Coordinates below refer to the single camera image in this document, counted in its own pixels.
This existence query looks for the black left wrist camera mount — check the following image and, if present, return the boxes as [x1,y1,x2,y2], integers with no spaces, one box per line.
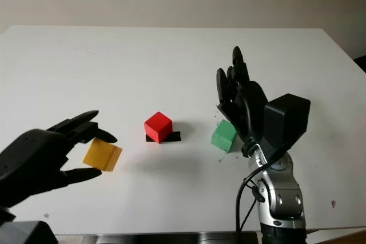
[0,215,58,244]

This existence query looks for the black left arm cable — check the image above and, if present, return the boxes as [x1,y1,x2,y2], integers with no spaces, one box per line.
[0,211,17,222]

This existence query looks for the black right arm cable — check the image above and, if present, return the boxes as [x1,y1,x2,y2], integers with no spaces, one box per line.
[235,152,283,233]

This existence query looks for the green wooden block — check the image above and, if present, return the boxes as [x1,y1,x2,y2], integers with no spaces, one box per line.
[210,119,237,154]

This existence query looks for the yellow wooden block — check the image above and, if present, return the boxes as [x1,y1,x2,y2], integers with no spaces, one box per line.
[82,138,123,173]

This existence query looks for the red wooden block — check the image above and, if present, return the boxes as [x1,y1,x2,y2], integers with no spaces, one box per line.
[144,111,173,144]

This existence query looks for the black tape strip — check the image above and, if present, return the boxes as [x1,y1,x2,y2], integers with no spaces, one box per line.
[145,131,182,143]

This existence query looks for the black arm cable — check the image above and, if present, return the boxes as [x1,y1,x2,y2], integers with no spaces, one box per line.
[0,211,17,222]
[235,152,283,233]

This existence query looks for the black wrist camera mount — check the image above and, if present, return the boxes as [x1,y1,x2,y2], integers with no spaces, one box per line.
[0,215,58,244]
[263,93,312,159]

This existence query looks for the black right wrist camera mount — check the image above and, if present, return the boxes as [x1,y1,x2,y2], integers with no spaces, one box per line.
[263,93,312,159]

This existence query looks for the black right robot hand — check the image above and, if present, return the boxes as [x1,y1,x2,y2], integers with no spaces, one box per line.
[216,46,270,158]

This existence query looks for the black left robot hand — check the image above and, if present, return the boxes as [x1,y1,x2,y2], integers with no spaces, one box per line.
[0,110,118,209]

